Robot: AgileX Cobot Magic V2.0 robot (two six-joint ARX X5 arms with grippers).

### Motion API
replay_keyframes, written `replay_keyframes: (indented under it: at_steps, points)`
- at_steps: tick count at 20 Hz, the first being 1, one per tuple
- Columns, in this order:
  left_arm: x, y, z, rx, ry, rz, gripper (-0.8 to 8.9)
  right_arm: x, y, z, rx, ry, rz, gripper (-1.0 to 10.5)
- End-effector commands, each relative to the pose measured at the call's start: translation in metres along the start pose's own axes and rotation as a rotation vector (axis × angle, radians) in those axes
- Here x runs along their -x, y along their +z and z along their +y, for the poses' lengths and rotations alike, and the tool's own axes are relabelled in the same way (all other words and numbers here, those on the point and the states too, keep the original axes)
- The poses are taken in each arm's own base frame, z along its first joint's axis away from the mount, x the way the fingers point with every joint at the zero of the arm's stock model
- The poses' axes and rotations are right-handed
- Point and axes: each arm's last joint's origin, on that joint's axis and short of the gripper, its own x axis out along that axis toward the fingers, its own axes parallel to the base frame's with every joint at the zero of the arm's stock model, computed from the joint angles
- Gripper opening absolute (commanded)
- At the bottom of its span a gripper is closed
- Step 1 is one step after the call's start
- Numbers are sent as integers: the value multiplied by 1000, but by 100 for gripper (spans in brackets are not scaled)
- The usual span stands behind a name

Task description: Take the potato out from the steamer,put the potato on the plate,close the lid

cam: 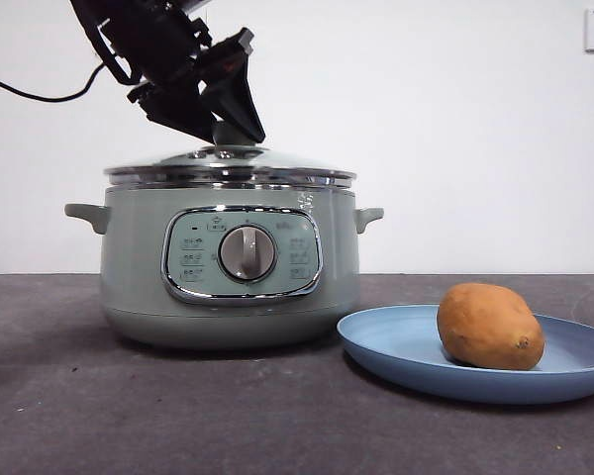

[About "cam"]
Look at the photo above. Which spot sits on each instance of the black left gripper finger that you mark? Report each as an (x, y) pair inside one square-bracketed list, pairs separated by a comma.
[(237, 99), (178, 111)]

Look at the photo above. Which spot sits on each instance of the glass lid with green knob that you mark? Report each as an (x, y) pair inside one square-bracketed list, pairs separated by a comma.
[(277, 168)]

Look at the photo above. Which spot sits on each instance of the brown potato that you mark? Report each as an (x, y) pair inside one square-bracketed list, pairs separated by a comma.
[(490, 326)]

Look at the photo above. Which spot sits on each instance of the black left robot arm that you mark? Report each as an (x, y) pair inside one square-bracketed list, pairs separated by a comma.
[(143, 34)]

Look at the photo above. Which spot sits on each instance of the pale green electric steamer pot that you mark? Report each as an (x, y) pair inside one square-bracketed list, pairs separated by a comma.
[(133, 257)]

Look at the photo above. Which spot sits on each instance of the blue round plate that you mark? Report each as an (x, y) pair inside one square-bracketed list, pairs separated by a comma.
[(391, 346)]

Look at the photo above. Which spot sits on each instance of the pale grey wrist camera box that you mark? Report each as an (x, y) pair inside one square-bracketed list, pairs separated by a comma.
[(195, 4)]

